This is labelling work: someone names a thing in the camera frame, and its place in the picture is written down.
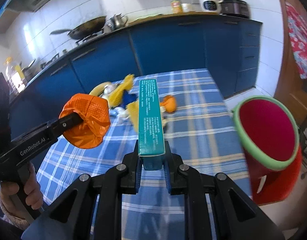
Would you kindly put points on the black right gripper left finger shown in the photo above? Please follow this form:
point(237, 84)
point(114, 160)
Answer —
point(121, 179)

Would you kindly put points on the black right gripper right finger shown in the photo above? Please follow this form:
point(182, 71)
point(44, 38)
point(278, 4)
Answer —
point(182, 179)

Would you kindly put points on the teal cardboard box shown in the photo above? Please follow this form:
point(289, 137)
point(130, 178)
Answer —
point(151, 146)

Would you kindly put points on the orange plastic wrapper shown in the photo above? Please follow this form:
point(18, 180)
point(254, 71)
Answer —
point(94, 112)

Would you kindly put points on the pink knit sleeve forearm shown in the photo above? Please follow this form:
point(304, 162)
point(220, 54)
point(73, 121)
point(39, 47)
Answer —
point(11, 214)

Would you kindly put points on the blue kitchen cabinets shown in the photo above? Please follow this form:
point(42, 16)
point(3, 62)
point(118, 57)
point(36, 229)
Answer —
point(227, 46)

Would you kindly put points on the person's left hand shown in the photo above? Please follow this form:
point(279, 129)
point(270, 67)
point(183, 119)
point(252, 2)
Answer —
point(32, 189)

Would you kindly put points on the blue plaid tablecloth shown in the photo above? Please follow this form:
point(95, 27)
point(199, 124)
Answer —
point(201, 131)

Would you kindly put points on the cooking oil bottle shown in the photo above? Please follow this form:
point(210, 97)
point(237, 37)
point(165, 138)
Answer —
point(15, 75)

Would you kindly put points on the orange peel piece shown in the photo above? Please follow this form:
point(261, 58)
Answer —
point(169, 103)

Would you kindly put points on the blue cloth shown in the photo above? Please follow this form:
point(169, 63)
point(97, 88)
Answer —
point(127, 98)

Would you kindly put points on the yellow mesh net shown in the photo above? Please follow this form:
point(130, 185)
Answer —
point(115, 98)

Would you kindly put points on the garlic bulb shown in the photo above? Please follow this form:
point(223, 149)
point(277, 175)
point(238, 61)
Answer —
point(109, 88)

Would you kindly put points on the yellow banana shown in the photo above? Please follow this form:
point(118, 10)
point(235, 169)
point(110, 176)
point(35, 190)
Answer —
point(99, 89)

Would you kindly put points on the red plastic stool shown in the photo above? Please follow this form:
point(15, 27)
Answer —
point(279, 185)

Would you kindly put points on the red bucket green rim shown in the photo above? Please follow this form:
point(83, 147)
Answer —
point(269, 137)

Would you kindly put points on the black wok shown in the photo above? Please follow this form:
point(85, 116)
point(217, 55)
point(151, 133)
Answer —
point(86, 29)

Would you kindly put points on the wooden door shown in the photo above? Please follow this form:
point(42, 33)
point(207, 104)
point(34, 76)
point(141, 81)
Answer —
point(289, 89)

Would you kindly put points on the steel kettle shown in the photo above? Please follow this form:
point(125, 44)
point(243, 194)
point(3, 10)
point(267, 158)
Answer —
point(117, 22)

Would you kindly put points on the yellow tin can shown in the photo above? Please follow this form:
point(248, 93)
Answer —
point(176, 6)

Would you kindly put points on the dark rice cooker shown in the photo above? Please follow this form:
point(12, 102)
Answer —
point(237, 8)

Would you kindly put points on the red floral cloth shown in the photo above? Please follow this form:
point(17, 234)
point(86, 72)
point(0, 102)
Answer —
point(297, 30)

